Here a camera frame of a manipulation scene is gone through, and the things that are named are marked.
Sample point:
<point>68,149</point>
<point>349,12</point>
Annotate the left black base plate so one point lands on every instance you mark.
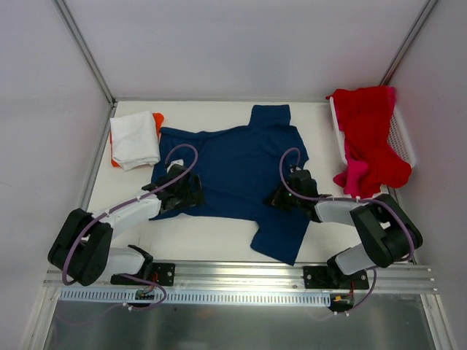
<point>162,273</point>

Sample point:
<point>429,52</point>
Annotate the navy blue t-shirt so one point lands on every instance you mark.
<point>239,168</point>

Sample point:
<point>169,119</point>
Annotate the folded orange t-shirt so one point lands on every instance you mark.
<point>159,122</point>

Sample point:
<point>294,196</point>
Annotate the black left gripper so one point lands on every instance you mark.
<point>190,191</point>

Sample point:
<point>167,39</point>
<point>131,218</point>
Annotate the white slotted cable duct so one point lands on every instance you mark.
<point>178,296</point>

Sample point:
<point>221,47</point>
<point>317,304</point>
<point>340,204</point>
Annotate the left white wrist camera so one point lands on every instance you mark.
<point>178,162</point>

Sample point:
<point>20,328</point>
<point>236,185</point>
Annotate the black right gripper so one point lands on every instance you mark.
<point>283,199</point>

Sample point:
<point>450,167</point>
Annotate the aluminium mounting rail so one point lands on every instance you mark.
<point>401,278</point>

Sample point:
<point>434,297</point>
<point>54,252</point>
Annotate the folded white t-shirt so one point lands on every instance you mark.
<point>134,140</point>

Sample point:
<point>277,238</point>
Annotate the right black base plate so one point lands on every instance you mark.
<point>324,277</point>

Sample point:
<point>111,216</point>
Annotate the white perforated plastic basket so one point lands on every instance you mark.
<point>398,137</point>

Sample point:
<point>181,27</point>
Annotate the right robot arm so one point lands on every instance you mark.
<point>386,233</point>

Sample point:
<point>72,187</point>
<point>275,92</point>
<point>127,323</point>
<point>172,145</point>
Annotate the left aluminium frame post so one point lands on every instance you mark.
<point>78,38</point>

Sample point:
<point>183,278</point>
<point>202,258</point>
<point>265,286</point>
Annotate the right aluminium frame post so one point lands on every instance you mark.
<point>416,28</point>

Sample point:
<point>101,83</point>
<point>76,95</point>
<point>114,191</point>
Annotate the aluminium frame post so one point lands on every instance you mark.
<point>78,38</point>
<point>416,28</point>

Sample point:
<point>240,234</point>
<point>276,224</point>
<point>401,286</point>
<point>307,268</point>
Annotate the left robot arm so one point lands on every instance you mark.
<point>83,248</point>

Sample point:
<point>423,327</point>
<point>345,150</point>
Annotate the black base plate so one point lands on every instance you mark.
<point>324,277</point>
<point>162,273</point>

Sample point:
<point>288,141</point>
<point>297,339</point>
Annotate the red t-shirt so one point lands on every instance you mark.
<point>368,124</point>

